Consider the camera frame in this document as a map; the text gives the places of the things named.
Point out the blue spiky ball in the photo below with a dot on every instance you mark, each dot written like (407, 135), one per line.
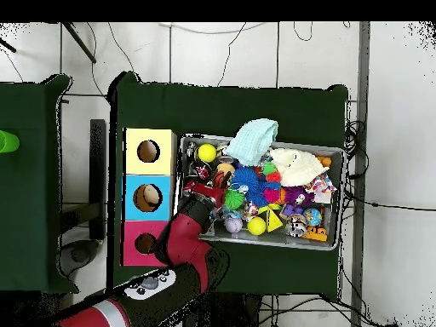
(251, 184)

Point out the pink spiky ball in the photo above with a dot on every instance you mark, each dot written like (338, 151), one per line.
(272, 195)

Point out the mint green cloth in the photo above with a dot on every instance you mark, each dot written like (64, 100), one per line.
(252, 142)

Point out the cream knitted cloth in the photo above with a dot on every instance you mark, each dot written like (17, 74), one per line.
(300, 167)

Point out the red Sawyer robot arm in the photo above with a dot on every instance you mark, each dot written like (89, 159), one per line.
(184, 238)

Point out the wooden box with three holes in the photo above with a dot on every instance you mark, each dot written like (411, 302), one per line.
(163, 163)

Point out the clear mesh bin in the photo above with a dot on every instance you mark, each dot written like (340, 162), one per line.
(334, 235)

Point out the green spiky ball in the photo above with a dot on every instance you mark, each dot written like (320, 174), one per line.
(234, 199)

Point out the yellow ball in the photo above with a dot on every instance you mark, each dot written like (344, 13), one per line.
(206, 152)
(256, 225)

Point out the white baseball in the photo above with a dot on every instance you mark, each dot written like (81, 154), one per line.
(233, 224)

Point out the dark green table cloth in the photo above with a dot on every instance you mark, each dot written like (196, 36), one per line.
(34, 170)
(204, 109)

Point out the colourful patterned cloth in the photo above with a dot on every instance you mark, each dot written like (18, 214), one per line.
(321, 184)

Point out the black tripod leg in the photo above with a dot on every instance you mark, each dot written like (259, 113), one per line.
(78, 42)

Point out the green cup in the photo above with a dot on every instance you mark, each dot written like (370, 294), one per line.
(7, 142)

